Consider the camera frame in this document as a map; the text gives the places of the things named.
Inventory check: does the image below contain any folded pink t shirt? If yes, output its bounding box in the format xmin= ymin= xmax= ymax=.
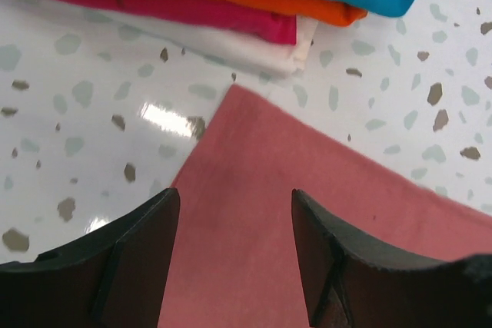
xmin=57 ymin=0 xmax=298 ymax=45

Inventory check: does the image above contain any dusty red t shirt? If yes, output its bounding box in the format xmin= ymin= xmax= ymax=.
xmin=158 ymin=86 xmax=491 ymax=327

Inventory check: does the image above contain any folded white t shirt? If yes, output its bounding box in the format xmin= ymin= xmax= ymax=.
xmin=145 ymin=16 xmax=320 ymax=75

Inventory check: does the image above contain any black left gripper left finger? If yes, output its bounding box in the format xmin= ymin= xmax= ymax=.
xmin=1 ymin=188 xmax=180 ymax=327

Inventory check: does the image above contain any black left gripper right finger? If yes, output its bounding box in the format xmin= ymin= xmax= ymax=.
xmin=291 ymin=190 xmax=491 ymax=327

